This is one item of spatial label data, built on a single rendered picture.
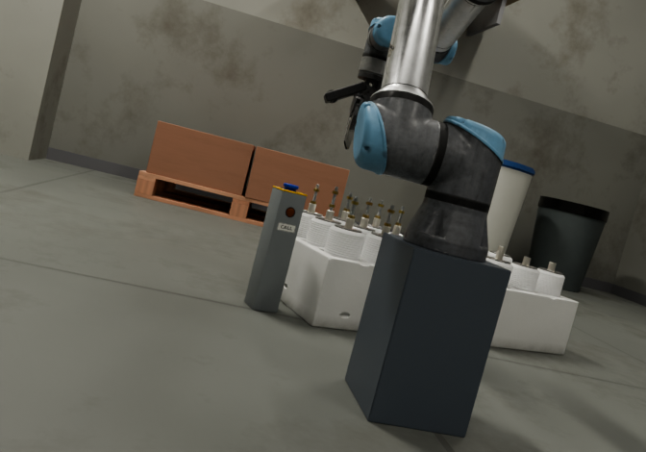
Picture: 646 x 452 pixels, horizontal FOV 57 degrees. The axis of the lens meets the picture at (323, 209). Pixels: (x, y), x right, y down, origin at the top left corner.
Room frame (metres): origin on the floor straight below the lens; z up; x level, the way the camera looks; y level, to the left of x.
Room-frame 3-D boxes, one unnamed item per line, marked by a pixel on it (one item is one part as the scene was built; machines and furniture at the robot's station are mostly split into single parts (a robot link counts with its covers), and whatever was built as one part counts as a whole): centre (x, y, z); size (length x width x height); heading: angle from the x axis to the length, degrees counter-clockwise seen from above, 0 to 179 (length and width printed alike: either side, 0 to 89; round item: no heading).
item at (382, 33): (1.57, -0.06, 0.77); 0.11 x 0.11 x 0.08; 6
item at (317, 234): (1.67, -0.02, 0.16); 0.10 x 0.10 x 0.18
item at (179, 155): (3.61, 0.48, 0.21); 1.21 x 0.87 x 0.42; 102
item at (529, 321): (1.98, -0.61, 0.09); 0.39 x 0.39 x 0.18; 28
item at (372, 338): (1.07, -0.23, 0.15); 0.18 x 0.18 x 0.30; 12
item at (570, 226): (4.27, -1.74, 0.30); 0.48 x 0.47 x 0.60; 12
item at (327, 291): (1.72, -0.13, 0.09); 0.39 x 0.39 x 0.18; 28
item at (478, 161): (1.07, -0.22, 0.47); 0.13 x 0.12 x 0.14; 96
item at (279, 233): (1.52, 0.09, 0.16); 0.07 x 0.07 x 0.31; 28
